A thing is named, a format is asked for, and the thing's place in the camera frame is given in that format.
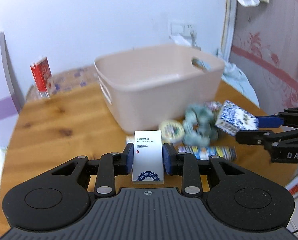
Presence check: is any white hotel supplies box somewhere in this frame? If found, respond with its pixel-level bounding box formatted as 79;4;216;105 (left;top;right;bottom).
132;131;164;184

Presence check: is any blue white porcelain pattern box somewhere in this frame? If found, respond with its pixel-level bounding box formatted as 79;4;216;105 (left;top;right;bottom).
215;100;259;137

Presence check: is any round cream tin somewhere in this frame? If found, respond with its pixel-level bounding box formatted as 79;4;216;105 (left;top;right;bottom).
159;120;185;144

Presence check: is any green fabric scrunchie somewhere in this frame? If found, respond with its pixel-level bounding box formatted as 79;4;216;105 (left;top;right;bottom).
182;101;222;147

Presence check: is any light blue blanket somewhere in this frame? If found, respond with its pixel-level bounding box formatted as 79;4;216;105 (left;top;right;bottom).
216;48;259;107

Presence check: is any floral wardrobe door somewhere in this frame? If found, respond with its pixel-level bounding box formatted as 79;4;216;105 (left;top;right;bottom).
229;0;298;114

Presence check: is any beige plastic storage bin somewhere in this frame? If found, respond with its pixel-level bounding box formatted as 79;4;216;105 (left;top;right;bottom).
95;44;225;134

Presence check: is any red milk carton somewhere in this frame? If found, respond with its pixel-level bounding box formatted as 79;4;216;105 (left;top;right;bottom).
30;56;52;99

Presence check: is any purple white headboard panel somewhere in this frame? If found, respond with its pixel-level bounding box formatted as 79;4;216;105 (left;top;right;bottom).
0;32;21;129

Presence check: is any white plastic bag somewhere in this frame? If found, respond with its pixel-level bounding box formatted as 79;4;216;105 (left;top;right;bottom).
170;35;192;47

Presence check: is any white charger cable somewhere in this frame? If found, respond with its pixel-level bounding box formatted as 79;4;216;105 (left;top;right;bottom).
190;29;202;51

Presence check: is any white wall socket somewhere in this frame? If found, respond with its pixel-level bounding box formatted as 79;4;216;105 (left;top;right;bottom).
183;23;197;37

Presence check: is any white wall switch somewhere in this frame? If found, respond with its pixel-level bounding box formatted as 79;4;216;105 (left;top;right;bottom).
169;22;184;36

